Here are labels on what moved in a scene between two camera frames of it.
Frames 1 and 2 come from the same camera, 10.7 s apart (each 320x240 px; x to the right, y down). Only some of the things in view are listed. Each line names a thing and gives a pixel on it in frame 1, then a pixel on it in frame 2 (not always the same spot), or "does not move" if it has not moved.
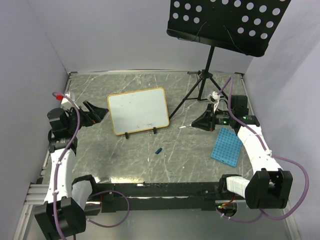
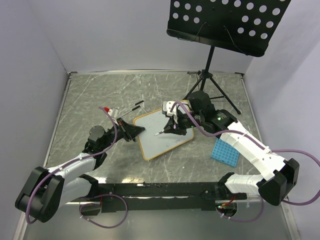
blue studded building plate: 227,147 does not move
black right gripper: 207,120 to 175,128
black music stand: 243,26 does not move
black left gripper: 96,116 to 129,131
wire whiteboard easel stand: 127,136 to 133,109
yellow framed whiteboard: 139,110 to 152,146
